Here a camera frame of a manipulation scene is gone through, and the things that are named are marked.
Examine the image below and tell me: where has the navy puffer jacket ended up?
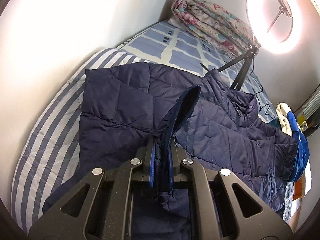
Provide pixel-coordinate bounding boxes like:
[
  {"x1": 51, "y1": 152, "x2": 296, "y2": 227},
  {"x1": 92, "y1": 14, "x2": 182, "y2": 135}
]
[{"x1": 42, "y1": 62, "x2": 299, "y2": 240}]

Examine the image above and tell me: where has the striped blue white mattress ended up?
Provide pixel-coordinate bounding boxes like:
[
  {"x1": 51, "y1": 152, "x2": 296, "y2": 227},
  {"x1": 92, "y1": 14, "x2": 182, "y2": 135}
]
[{"x1": 11, "y1": 48, "x2": 142, "y2": 232}]

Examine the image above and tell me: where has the orange covered bench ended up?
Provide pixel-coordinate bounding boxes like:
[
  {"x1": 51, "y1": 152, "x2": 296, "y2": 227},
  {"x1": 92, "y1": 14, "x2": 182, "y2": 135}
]
[{"x1": 292, "y1": 173, "x2": 306, "y2": 200}]

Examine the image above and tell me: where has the blue folded garment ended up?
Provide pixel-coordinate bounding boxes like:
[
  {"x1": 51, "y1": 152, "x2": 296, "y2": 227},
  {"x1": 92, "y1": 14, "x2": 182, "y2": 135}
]
[{"x1": 268, "y1": 102, "x2": 310, "y2": 183}]

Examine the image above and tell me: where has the floral folded quilt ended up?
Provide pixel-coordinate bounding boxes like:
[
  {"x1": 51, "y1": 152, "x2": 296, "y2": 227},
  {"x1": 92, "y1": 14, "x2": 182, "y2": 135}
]
[{"x1": 171, "y1": 0, "x2": 260, "y2": 57}]

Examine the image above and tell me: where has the bright ring light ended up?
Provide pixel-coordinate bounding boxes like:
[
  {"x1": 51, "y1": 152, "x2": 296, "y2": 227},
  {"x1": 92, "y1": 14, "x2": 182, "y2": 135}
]
[{"x1": 246, "y1": 0, "x2": 303, "y2": 54}]

